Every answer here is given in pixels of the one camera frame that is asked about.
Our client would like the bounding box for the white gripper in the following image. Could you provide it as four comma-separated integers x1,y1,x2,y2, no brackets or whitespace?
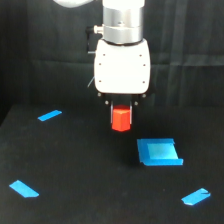
89,39,151,125

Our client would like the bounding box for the red hexagonal block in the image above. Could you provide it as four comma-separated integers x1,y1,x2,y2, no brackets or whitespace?
112,105,131,132

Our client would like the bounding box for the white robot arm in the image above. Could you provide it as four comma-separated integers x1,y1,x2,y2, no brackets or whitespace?
86,0,151,131

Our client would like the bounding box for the blue tape square marker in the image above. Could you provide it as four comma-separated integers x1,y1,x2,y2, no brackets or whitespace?
137,138,183,166

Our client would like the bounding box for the blue tape strip far left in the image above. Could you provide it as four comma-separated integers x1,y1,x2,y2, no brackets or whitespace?
38,110,62,122

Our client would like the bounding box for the blue tape strip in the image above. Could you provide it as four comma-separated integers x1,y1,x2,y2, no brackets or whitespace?
181,188,211,206
38,110,62,122
9,180,39,198

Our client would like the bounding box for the black backdrop curtain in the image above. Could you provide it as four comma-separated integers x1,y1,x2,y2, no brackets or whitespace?
0,0,224,122

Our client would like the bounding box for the blue tape strip near right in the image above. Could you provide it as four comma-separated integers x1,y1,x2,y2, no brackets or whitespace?
181,188,211,206

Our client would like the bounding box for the blue tape strip near left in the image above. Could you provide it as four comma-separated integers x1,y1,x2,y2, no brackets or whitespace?
9,180,39,198

